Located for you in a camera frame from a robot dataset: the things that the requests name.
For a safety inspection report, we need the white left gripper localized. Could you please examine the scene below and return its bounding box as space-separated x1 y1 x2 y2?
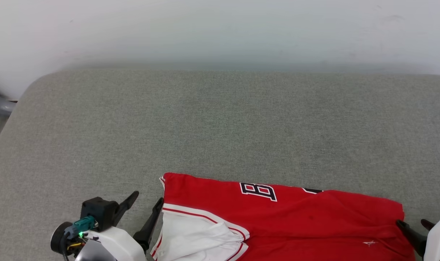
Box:
84 191 164 261

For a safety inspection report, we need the red and white basketball jersey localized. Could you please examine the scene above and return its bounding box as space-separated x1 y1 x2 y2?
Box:
150 172 416 261

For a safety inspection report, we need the teal left cable connector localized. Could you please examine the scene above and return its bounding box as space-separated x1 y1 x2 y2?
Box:
63 216 97 240

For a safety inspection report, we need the thin black cable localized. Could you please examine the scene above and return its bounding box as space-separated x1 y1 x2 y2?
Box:
60 232 72 261

